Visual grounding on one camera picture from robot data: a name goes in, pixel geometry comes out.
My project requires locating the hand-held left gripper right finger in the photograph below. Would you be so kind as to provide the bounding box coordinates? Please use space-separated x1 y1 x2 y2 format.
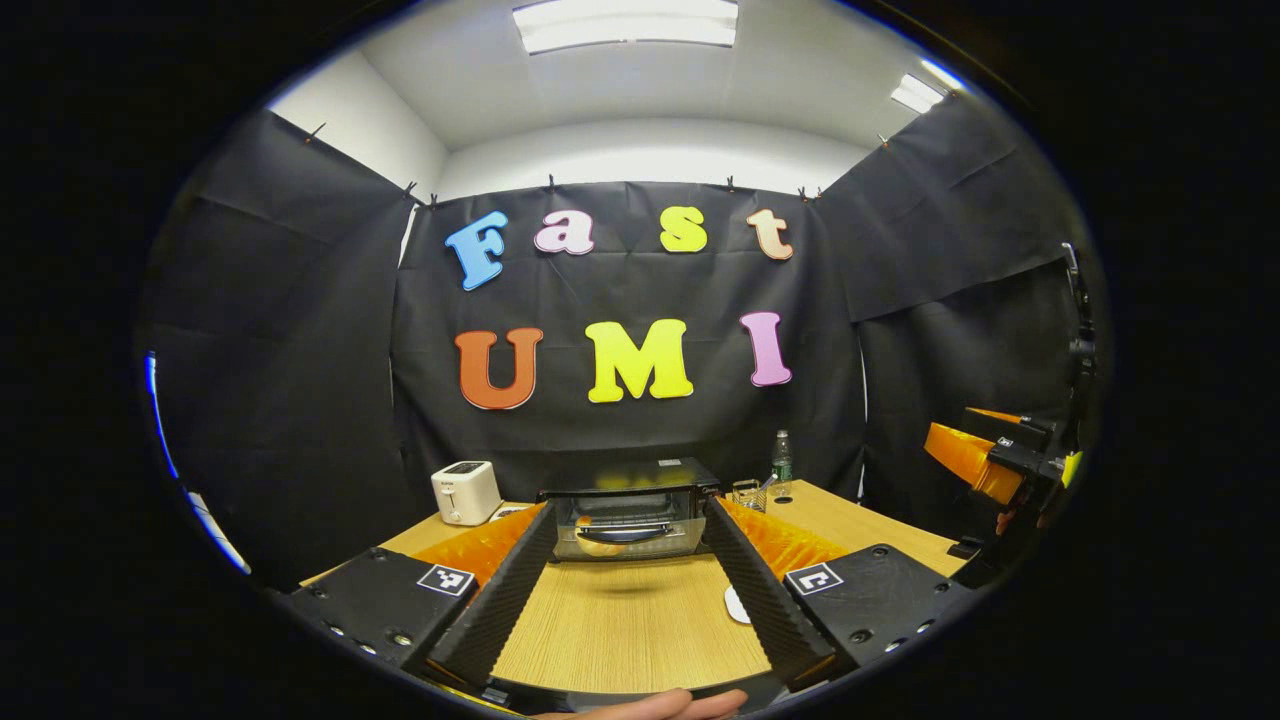
703 495 978 693

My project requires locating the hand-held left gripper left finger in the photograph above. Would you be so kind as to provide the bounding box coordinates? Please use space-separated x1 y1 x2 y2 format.
268 500 559 689

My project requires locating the black electric oven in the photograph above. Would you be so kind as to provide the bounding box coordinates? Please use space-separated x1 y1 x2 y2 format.
538 458 723 563

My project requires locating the white toaster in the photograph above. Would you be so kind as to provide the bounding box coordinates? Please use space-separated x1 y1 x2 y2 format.
431 461 503 527

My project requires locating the black backdrop cloth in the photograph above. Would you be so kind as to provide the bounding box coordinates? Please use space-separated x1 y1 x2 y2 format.
135 90 1101 591

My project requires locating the small ceiling light panel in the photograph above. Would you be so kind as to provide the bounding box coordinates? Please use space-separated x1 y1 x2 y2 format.
890 73 946 114

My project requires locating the long ceiling light panel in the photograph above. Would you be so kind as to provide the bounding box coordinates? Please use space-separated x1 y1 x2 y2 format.
512 0 739 56

